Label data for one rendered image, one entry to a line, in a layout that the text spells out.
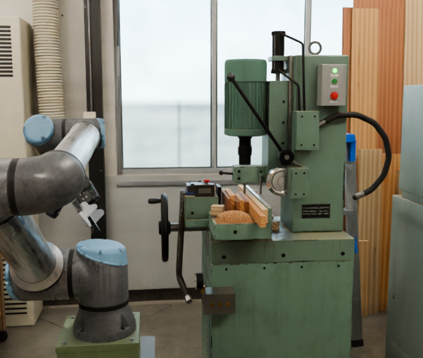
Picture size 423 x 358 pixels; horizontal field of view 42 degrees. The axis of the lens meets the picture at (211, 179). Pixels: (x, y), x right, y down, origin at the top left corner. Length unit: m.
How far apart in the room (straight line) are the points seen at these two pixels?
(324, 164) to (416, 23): 1.77
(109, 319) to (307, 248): 0.89
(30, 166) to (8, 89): 2.21
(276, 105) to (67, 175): 1.28
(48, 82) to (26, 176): 2.31
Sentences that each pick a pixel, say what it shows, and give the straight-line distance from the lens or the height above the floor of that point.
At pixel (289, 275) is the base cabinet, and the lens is 2.23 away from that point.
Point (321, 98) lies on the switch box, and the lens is 2.20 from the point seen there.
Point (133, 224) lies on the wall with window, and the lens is 3.62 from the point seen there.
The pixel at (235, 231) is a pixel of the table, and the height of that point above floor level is 0.87.
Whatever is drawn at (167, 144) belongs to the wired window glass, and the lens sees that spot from 3.62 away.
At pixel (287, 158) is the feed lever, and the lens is 2.18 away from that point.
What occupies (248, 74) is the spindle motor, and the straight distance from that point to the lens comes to 2.22.
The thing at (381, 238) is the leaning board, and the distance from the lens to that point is 3.66.
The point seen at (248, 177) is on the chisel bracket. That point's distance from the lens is 2.30.
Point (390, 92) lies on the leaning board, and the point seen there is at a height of 1.39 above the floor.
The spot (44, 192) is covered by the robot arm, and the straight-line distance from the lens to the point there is 1.12.
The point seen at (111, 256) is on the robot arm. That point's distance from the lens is 1.63.
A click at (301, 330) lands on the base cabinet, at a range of 2.32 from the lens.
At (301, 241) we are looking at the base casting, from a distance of 2.20.
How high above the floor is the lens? 1.35
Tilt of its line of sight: 8 degrees down
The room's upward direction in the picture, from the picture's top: straight up
